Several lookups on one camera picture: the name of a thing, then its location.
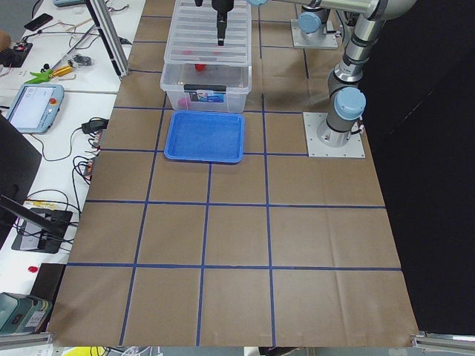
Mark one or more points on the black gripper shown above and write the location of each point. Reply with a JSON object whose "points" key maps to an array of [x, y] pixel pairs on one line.
{"points": [[221, 4]]}

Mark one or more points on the clear plastic box lid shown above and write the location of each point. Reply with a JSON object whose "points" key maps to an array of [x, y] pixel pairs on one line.
{"points": [[195, 28]]}

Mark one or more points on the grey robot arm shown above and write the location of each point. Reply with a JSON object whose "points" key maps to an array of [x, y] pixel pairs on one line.
{"points": [[347, 101]]}

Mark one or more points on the clear plastic storage box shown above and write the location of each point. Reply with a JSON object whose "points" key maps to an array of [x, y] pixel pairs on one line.
{"points": [[238, 82]]}

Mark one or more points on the blue plastic tray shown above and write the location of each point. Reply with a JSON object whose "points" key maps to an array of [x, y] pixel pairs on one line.
{"points": [[201, 136]]}

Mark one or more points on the black power adapter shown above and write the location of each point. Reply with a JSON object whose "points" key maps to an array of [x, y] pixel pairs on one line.
{"points": [[94, 125]]}

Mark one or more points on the black smartphone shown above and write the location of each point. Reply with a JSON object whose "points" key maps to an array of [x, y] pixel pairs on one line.
{"points": [[38, 22]]}

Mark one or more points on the green yellow hand tool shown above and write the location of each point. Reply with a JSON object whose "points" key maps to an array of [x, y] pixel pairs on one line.
{"points": [[47, 75]]}

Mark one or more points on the teach pendant tablet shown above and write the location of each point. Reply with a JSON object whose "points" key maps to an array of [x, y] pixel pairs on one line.
{"points": [[35, 107]]}

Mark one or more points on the black monitor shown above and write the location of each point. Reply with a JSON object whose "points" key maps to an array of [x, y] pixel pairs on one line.
{"points": [[20, 162]]}

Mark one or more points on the black box latch handle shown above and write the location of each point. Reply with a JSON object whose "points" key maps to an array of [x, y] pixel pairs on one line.
{"points": [[199, 87]]}

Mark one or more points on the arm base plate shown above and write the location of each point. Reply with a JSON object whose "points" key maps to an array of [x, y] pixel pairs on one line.
{"points": [[323, 142], [324, 38]]}

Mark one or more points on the aluminium frame post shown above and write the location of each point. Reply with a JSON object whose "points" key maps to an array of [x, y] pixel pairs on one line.
{"points": [[107, 31]]}

